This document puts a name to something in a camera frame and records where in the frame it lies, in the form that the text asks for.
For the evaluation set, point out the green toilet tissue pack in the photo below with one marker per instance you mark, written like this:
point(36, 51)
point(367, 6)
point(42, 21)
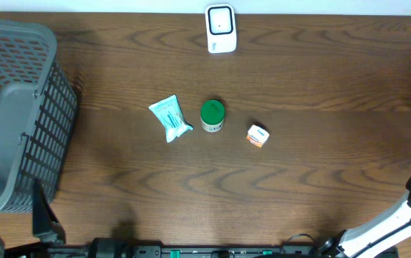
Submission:
point(169, 113)

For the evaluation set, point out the green lid jar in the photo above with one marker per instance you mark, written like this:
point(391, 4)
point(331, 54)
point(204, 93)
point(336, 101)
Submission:
point(212, 116)

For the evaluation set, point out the orange snack box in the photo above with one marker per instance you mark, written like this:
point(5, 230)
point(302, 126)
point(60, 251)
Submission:
point(257, 135)

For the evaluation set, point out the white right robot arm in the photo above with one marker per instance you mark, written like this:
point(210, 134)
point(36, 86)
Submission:
point(371, 239)

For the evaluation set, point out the white barcode scanner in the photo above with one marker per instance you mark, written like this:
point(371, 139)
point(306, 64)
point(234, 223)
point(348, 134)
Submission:
point(221, 28)

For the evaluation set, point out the dark grey plastic basket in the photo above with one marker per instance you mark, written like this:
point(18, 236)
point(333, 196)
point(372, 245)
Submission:
point(38, 109)

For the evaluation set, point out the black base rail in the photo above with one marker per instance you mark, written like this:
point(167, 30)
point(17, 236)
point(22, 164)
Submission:
point(113, 248)

